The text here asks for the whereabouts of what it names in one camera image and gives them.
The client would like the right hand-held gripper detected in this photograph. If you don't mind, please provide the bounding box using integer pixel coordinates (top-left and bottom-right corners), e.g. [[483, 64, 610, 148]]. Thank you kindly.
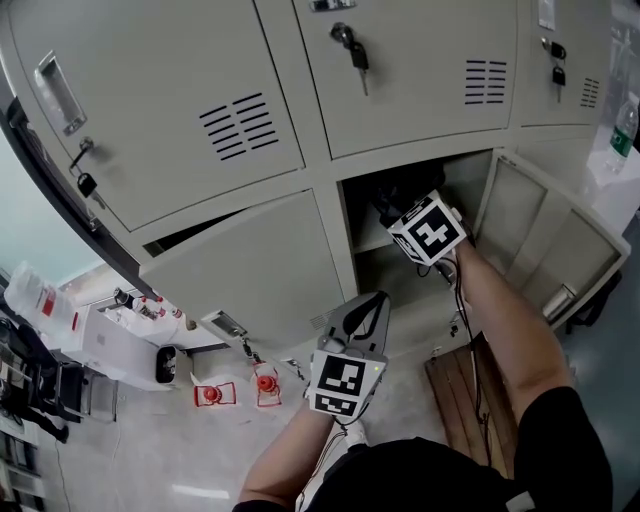
[[387, 189, 470, 291]]

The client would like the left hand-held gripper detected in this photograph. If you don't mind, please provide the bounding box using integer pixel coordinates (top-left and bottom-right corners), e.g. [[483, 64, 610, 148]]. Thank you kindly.
[[304, 291, 395, 419]]

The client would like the grey metal locker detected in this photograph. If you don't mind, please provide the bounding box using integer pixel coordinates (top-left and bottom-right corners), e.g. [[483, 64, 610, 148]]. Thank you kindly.
[[0, 0, 632, 362]]

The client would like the person's right forearm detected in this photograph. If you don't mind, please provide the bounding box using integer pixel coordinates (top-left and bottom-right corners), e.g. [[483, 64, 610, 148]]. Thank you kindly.
[[451, 239, 577, 424]]

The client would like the person's left forearm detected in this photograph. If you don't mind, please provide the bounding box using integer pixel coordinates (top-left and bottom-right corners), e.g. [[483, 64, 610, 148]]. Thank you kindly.
[[239, 399, 351, 507]]

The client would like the black-headed locker key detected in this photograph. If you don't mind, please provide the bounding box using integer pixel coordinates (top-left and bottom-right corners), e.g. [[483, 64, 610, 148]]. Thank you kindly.
[[68, 137, 107, 211], [539, 35, 568, 105], [329, 21, 372, 97]]

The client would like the person's white shoe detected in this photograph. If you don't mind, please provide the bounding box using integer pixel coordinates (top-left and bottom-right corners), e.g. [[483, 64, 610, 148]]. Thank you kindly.
[[343, 418, 370, 447]]

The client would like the bunch of hanging keys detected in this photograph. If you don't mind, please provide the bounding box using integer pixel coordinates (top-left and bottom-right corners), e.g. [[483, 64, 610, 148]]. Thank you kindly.
[[240, 335, 265, 365]]

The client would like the red and white floor stand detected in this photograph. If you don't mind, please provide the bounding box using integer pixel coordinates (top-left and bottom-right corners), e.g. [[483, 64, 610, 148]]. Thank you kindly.
[[252, 362, 282, 410], [193, 381, 237, 410]]

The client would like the brown wooden board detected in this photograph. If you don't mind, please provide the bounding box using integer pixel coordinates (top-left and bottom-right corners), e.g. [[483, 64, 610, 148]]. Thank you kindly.
[[424, 332, 519, 479]]

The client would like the person's black shirt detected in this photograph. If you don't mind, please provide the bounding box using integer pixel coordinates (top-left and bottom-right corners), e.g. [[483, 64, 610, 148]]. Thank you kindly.
[[232, 385, 615, 512]]

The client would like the green label water bottle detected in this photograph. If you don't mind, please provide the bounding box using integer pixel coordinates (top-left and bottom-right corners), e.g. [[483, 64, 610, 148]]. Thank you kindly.
[[603, 92, 640, 174]]

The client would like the row of small bottles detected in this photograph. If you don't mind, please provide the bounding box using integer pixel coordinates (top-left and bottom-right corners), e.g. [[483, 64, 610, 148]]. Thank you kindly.
[[112, 285, 187, 324]]

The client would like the white cardboard box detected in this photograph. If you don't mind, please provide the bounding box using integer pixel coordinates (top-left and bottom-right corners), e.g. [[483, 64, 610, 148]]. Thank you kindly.
[[69, 303, 169, 394]]

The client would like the black chair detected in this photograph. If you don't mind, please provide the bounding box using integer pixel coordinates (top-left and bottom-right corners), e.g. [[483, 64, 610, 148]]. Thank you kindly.
[[0, 317, 121, 444]]

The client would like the clear plastic bag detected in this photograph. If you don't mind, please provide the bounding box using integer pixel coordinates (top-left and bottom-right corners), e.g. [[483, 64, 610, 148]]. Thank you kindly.
[[3, 259, 79, 349]]

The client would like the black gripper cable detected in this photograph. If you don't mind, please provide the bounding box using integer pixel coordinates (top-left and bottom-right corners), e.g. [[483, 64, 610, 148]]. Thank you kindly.
[[417, 262, 496, 469]]

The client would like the thin gripper cable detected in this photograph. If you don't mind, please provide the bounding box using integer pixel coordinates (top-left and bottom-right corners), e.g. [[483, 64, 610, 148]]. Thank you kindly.
[[295, 422, 354, 512]]

